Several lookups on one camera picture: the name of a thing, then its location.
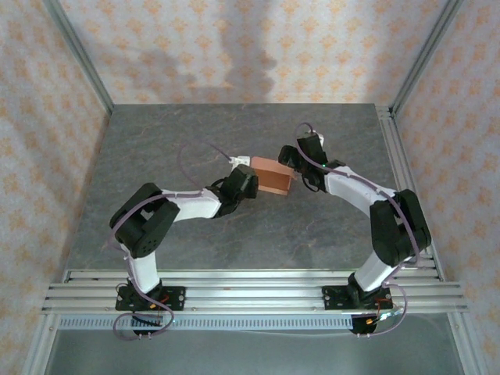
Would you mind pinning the pink cardboard paper box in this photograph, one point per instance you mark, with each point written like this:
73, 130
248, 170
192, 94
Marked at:
273, 179

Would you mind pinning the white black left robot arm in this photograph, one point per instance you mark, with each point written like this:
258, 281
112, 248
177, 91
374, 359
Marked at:
144, 230

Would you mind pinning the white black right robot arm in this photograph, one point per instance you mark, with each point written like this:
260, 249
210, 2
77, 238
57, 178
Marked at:
398, 226

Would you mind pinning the aluminium mounting rails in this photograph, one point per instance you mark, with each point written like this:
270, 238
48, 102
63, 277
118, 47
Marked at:
254, 291

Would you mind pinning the grey metal lower panel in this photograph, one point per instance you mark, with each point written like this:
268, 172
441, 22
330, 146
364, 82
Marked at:
254, 355

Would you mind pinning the aluminium side rail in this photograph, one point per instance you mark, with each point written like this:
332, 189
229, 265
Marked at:
392, 129

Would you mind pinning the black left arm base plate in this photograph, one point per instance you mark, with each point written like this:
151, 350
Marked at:
176, 297

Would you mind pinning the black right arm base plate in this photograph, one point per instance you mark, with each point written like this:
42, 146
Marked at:
332, 297

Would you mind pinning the aluminium frame post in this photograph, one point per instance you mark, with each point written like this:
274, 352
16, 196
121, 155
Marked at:
78, 58
426, 58

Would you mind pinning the aluminium frame leg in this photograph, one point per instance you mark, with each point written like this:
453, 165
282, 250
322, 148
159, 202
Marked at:
39, 347
465, 343

